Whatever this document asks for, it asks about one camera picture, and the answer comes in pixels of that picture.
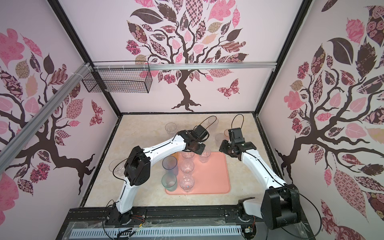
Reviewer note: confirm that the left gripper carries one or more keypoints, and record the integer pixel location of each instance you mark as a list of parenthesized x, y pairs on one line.
[(200, 150)]

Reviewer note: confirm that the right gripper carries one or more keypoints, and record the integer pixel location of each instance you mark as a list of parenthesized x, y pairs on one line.
[(223, 146)]

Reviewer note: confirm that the orange-pink cup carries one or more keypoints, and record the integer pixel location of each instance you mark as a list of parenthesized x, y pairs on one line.
[(226, 132)]

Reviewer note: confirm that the blue-grey plastic cup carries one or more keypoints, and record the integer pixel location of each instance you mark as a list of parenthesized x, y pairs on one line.
[(170, 164)]

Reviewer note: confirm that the pink tray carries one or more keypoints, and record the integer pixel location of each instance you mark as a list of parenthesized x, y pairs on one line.
[(210, 178)]

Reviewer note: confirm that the teal plastic cup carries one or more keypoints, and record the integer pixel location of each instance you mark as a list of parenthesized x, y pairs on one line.
[(169, 182)]

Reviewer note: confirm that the amber plastic cup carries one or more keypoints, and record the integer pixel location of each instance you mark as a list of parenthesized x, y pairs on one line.
[(176, 155)]

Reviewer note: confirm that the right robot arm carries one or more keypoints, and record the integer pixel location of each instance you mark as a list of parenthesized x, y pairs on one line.
[(280, 206)]

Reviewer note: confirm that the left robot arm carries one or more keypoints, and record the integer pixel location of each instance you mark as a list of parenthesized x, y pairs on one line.
[(138, 168)]

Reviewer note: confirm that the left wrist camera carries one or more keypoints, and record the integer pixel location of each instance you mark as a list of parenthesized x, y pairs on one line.
[(201, 134)]

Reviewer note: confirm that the white slotted cable duct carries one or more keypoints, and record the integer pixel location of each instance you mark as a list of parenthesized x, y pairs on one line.
[(157, 233)]

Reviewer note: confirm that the black wire basket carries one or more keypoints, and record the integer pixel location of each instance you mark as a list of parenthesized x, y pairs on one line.
[(119, 77)]

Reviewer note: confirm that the back aluminium rail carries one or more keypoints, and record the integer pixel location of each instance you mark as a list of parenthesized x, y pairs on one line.
[(199, 66)]

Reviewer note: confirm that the aluminium rail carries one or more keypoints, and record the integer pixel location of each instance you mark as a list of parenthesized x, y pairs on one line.
[(199, 66), (12, 149)]

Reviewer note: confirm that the left aluminium rail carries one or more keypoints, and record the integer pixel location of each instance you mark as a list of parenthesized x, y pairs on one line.
[(12, 149)]

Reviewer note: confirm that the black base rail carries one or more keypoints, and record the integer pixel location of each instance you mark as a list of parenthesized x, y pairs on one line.
[(253, 228)]

